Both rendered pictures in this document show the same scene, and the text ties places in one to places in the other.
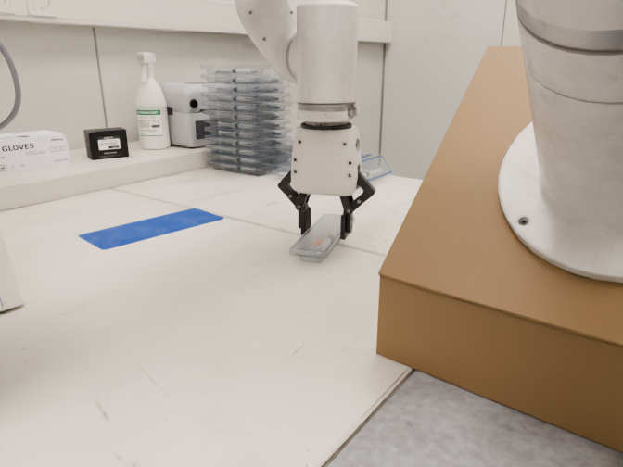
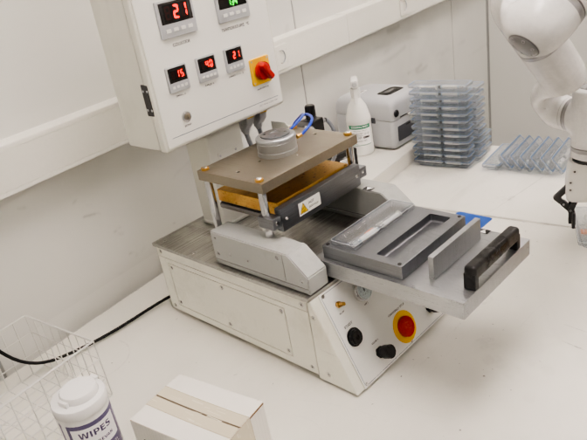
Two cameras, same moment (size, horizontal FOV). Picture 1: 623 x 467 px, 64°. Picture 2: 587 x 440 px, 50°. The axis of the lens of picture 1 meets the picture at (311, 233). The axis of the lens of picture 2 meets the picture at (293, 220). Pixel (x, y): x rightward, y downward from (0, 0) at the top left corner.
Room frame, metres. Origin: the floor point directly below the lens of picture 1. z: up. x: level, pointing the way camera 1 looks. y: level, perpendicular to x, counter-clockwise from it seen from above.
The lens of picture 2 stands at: (-0.57, 0.57, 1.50)
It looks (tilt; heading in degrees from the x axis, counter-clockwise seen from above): 25 degrees down; 4
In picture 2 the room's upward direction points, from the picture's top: 10 degrees counter-clockwise
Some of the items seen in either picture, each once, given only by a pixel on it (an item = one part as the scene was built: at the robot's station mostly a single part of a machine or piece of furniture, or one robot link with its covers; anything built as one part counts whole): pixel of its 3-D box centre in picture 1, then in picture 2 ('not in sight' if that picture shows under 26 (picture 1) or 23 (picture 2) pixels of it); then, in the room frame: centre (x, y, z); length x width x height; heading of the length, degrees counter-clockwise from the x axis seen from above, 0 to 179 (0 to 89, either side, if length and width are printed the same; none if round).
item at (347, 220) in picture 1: (353, 217); not in sight; (0.73, -0.06, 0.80); 0.03 x 0.03 x 0.07; 73
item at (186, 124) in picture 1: (193, 112); (381, 114); (1.50, 0.35, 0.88); 0.25 x 0.20 x 0.17; 48
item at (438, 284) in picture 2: not in sight; (417, 248); (0.38, 0.43, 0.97); 0.30 x 0.22 x 0.08; 47
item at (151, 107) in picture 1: (150, 101); (357, 116); (1.39, 0.43, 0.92); 0.09 x 0.08 x 0.25; 176
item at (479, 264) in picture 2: not in sight; (493, 256); (0.29, 0.33, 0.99); 0.15 x 0.02 x 0.04; 137
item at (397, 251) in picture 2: not in sight; (394, 236); (0.41, 0.46, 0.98); 0.20 x 0.17 x 0.03; 137
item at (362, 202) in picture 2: not in sight; (360, 197); (0.64, 0.50, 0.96); 0.26 x 0.05 x 0.07; 47
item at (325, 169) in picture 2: not in sight; (285, 171); (0.60, 0.64, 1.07); 0.22 x 0.17 x 0.10; 137
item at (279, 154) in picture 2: not in sight; (276, 158); (0.63, 0.66, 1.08); 0.31 x 0.24 x 0.13; 137
